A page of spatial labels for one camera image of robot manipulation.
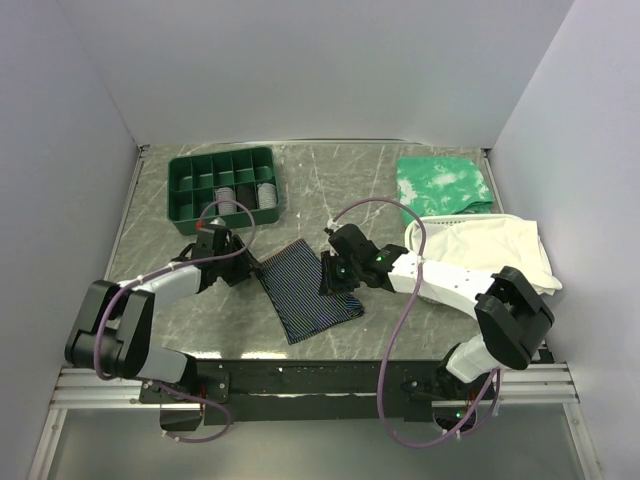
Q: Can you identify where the navy striped underwear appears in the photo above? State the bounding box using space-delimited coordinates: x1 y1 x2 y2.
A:
257 239 364 345

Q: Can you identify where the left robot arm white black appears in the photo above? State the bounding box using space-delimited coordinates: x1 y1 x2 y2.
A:
64 235 261 402

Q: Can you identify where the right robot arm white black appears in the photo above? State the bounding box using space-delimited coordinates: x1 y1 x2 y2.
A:
320 245 554 399

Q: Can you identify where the green compartment organizer tray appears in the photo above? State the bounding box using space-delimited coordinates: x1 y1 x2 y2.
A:
167 146 282 236

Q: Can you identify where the white perforated laundry basket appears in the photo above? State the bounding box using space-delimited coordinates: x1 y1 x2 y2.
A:
392 215 492 317

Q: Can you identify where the green white tie-dye cloth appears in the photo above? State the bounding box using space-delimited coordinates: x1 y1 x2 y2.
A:
396 157 494 217

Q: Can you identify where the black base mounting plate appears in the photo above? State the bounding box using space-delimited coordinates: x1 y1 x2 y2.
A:
134 357 501 434

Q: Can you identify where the white cloth in basket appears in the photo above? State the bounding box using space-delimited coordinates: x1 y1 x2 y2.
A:
427 213 562 296

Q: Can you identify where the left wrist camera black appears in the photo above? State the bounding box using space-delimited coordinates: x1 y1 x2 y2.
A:
192 224 232 259

